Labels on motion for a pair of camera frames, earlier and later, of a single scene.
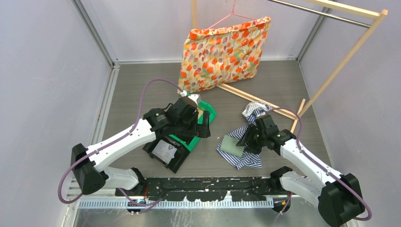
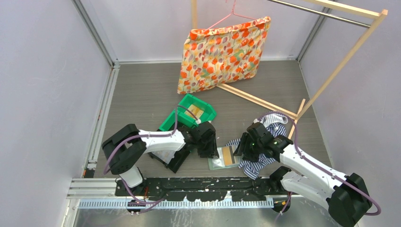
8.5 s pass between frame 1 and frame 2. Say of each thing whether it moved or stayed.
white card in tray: stayed
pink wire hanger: stayed
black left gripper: moved
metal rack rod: stayed
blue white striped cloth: moved
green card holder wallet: moved
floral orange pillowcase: stayed
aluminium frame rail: stayed
